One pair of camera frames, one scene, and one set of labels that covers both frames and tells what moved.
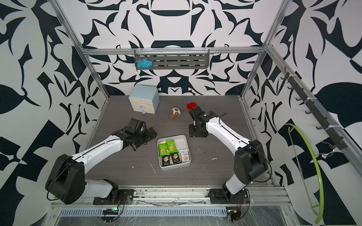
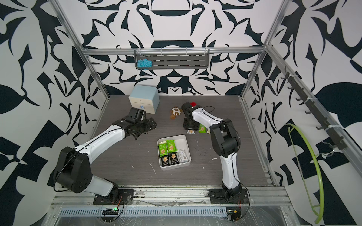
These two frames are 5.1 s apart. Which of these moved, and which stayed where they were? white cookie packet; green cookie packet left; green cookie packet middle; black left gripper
Moved: black left gripper
Stayed: white cookie packet; green cookie packet middle; green cookie packet left
